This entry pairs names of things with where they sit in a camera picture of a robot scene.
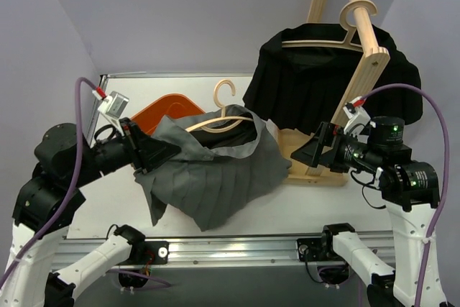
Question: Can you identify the grey pleated skirt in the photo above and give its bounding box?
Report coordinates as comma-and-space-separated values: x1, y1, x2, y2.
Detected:
135, 104, 291, 232

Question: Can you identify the wooden hanger of grey skirt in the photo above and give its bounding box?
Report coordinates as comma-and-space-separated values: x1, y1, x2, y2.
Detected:
185, 79, 258, 134

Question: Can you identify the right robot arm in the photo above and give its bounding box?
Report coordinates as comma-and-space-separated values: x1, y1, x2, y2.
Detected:
291, 116, 449, 306

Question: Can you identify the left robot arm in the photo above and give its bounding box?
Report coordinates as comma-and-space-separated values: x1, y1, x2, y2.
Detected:
1, 118, 180, 306

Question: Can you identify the black pleated skirt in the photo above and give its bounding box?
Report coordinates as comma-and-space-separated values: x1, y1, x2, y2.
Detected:
243, 24, 423, 134

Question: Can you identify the wooden hanger of black skirt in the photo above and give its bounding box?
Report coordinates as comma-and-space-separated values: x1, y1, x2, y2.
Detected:
276, 0, 379, 52

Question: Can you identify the wooden clothes rack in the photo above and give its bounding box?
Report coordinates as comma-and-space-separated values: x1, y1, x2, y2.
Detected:
275, 0, 391, 187

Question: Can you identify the orange plastic basket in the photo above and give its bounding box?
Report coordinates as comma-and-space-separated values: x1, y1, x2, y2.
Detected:
131, 93, 205, 135

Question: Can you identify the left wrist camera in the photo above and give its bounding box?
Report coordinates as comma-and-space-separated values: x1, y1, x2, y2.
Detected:
98, 91, 129, 132

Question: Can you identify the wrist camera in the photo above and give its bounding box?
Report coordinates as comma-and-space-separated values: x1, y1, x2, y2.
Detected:
342, 96, 370, 137
98, 91, 129, 132

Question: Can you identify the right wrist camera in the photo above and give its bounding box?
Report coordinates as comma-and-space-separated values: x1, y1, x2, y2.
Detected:
342, 96, 370, 137

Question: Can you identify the aluminium rail table edge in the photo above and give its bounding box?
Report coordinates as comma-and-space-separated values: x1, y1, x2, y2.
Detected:
50, 73, 396, 272

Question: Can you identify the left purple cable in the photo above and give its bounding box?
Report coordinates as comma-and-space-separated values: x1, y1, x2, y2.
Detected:
0, 76, 107, 286

